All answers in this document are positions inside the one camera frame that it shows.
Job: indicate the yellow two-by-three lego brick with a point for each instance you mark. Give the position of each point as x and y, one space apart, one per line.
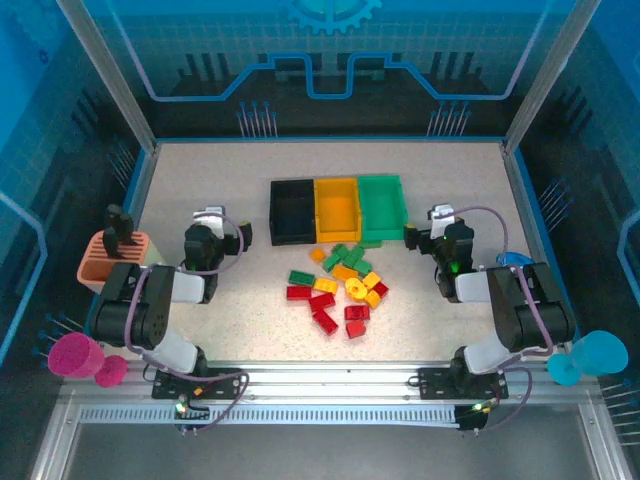
343 272

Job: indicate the red curved lego brick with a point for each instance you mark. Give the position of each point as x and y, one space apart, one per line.
357 313

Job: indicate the blue transparent plastic bowl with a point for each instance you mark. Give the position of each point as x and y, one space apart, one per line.
512 258

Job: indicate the cyan flocked goblet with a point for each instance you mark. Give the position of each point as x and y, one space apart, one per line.
600 352

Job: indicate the magenta flocked goblet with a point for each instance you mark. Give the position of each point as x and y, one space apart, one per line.
72 355

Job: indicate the yellow rounded flame-print lego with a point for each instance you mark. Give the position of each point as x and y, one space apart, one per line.
349 285

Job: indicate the black plastic bin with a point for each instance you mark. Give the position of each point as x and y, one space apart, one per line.
292 210

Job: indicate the green plastic bin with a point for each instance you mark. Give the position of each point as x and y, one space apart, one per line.
382 207

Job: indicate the blue table edge strip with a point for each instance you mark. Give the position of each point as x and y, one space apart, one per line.
330 140

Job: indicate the red two-by-two lego brick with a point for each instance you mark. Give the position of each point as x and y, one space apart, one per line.
381 289

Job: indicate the yellow two-by-two lego brick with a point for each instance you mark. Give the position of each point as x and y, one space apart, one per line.
372 280
374 299

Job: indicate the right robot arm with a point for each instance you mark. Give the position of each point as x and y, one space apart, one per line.
530 310

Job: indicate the yellow plastic bin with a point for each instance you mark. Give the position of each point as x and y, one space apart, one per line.
336 210

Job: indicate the aluminium table side rail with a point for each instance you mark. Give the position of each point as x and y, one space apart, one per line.
515 175
144 180

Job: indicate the aluminium frame post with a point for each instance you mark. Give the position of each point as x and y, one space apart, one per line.
112 75
545 75

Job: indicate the black controller box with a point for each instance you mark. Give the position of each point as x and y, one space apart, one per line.
192 415
470 422

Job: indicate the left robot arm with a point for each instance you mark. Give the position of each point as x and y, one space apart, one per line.
150 310

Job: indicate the small orange-yellow lego brick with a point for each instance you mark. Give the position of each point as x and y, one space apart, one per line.
317 255

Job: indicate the salmon slotted tool holder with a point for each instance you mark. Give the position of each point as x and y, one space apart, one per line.
95 270

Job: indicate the green two-by-two lego brick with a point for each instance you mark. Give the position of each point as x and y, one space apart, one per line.
331 262
341 250
361 267

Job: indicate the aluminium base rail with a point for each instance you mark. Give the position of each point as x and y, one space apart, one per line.
330 380

